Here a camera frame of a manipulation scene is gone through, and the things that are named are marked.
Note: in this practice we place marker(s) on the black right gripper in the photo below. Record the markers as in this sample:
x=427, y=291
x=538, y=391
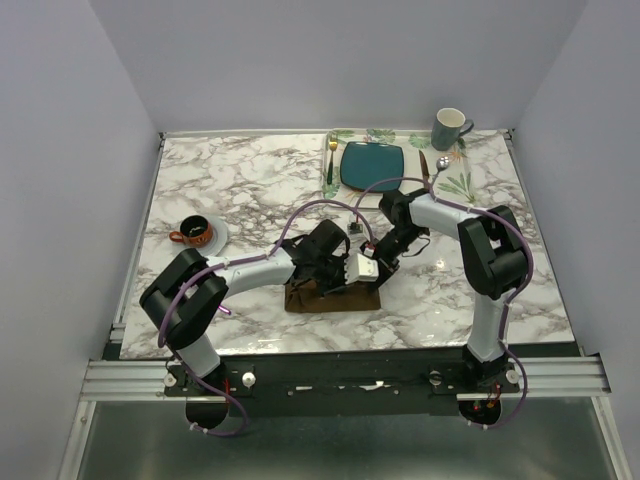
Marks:
x=387, y=267

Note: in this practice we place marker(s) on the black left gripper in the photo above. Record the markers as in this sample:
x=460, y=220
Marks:
x=340, y=262

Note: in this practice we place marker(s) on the brown cloth napkin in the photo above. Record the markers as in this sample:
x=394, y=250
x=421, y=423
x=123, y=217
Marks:
x=354, y=298

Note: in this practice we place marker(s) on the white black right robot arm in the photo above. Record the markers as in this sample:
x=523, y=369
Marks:
x=497, y=261

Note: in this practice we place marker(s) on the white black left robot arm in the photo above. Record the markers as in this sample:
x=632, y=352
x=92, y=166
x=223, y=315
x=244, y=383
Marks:
x=183, y=299

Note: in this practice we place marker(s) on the teal square plate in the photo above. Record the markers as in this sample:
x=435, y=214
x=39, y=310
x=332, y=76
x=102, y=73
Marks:
x=363, y=164

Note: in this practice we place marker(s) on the brown wooden knife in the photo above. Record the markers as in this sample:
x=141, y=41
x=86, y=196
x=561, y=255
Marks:
x=424, y=170

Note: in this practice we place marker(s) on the white leaf-pattern tray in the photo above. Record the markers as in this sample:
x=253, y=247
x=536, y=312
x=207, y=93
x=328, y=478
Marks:
x=453, y=184

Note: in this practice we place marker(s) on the silver spoon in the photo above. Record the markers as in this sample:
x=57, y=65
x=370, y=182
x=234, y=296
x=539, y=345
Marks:
x=442, y=164

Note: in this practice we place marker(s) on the orange coffee cup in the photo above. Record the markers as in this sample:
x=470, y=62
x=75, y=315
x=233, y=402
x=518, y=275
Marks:
x=194, y=231

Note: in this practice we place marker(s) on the grey-green ceramic mug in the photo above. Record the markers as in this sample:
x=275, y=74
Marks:
x=449, y=126

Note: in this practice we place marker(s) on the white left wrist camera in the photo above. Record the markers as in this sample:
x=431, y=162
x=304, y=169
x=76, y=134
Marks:
x=360, y=268

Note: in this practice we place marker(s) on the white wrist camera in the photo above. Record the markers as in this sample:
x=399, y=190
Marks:
x=360, y=268
x=355, y=228

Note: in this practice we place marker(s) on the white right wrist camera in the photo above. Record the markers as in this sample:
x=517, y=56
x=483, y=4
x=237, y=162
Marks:
x=355, y=228

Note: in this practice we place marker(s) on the gold fork green handle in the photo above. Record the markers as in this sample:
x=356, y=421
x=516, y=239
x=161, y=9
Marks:
x=332, y=144

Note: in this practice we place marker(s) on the black metal base frame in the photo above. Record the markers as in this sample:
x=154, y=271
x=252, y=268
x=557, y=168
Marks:
x=440, y=381

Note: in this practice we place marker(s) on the aluminium extrusion rail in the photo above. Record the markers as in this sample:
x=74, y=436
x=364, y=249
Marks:
x=554, y=377

